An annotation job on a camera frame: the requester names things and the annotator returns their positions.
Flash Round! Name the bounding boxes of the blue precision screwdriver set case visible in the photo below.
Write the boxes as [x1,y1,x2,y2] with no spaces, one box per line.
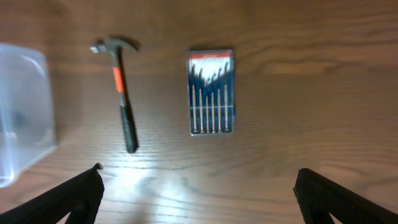
[187,49,236,136]

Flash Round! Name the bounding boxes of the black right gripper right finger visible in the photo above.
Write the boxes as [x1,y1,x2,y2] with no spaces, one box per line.
[294,168,397,224]

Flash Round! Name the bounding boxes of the clear plastic storage container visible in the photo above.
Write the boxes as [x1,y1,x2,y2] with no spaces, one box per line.
[1,43,57,188]

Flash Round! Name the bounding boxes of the claw hammer orange black handle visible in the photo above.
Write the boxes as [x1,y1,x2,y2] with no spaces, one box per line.
[90,37,139,154]

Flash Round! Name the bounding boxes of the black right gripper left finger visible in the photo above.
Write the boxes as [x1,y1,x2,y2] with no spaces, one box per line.
[1,163,104,224]

